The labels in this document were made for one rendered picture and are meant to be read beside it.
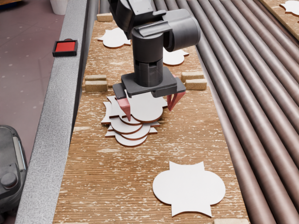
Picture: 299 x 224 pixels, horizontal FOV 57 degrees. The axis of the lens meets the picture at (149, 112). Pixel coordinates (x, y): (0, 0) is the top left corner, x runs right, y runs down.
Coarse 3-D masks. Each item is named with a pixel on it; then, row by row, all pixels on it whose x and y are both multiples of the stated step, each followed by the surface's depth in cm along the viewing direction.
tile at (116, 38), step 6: (108, 30) 99; (114, 30) 99; (120, 30) 99; (102, 36) 95; (108, 36) 95; (114, 36) 95; (120, 36) 95; (108, 42) 93; (114, 42) 93; (120, 42) 93; (126, 42) 93; (114, 48) 91
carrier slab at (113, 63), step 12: (96, 24) 104; (108, 24) 104; (96, 36) 97; (96, 48) 91; (108, 48) 91; (120, 48) 91; (132, 48) 91; (192, 48) 91; (96, 60) 86; (108, 60) 86; (120, 60) 86; (132, 60) 86; (192, 60) 86; (96, 72) 82; (108, 72) 82; (120, 72) 82; (132, 72) 82; (180, 72) 82; (84, 84) 77; (108, 84) 77
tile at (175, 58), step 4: (164, 48) 90; (164, 52) 88; (168, 52) 88; (172, 52) 88; (176, 52) 88; (180, 52) 88; (184, 52) 88; (164, 56) 86; (168, 56) 86; (172, 56) 86; (176, 56) 86; (180, 56) 86; (184, 56) 88; (164, 60) 85; (168, 60) 85; (172, 60) 85; (176, 60) 85; (180, 60) 85; (164, 64) 84; (168, 64) 84; (172, 64) 83; (176, 64) 83; (180, 64) 84
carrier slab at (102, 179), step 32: (96, 96) 74; (192, 96) 74; (96, 128) 65; (160, 128) 65; (192, 128) 65; (96, 160) 59; (128, 160) 59; (160, 160) 59; (192, 160) 59; (224, 160) 59; (64, 192) 53; (96, 192) 53; (128, 192) 53
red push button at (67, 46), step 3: (66, 42) 96; (69, 42) 96; (72, 42) 96; (57, 45) 94; (60, 45) 94; (63, 45) 94; (66, 45) 94; (69, 45) 94; (72, 45) 94; (57, 48) 93; (60, 48) 93; (63, 48) 93; (66, 48) 93; (69, 48) 93; (72, 48) 93; (57, 51) 91
